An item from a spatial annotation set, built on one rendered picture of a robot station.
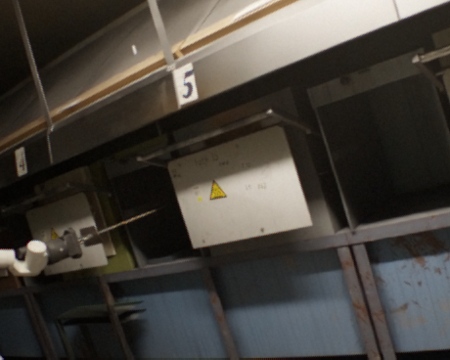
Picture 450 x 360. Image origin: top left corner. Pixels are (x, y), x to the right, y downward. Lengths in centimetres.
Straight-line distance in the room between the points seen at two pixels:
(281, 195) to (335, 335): 70
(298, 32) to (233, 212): 82
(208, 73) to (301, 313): 114
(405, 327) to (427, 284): 22
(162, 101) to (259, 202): 55
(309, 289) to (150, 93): 107
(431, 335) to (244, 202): 92
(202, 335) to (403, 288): 113
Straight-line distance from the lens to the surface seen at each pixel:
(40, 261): 196
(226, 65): 184
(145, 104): 209
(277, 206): 202
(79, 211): 282
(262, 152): 200
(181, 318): 281
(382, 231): 201
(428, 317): 216
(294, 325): 241
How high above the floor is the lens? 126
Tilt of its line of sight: 2 degrees down
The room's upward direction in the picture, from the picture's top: 17 degrees counter-clockwise
